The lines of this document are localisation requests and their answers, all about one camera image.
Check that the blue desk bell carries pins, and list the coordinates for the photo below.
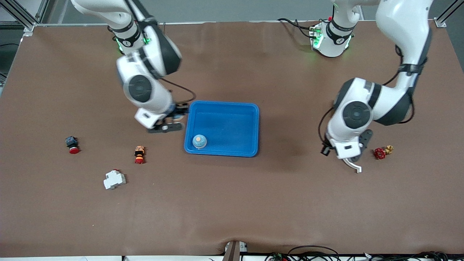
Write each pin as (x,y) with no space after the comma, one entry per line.
(177,117)
(199,141)

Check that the red emergency stop button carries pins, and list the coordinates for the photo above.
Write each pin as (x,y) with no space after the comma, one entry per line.
(73,149)

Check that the aluminium frame profile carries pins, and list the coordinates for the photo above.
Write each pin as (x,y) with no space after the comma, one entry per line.
(27,25)
(440,22)

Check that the blue plastic tray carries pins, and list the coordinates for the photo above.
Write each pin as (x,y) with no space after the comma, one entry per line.
(224,123)

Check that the metal table edge bracket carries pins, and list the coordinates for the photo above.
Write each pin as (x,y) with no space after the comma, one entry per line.
(233,252)

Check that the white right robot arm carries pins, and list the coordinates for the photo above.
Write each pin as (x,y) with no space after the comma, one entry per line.
(139,88)

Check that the white circuit breaker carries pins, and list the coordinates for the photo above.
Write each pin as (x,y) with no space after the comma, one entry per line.
(114,179)

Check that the brass valve red handwheel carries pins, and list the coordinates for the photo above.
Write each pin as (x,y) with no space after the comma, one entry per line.
(380,153)

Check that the orange black push button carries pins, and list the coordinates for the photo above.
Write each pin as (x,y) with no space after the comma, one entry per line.
(139,154)

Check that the white semicircular plastic clamp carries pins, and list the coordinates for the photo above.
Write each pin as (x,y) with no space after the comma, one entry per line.
(357,168)

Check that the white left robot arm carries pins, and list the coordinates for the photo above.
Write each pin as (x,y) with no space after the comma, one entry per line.
(357,115)

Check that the brown table cover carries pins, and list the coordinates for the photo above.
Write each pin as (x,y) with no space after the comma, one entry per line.
(232,199)

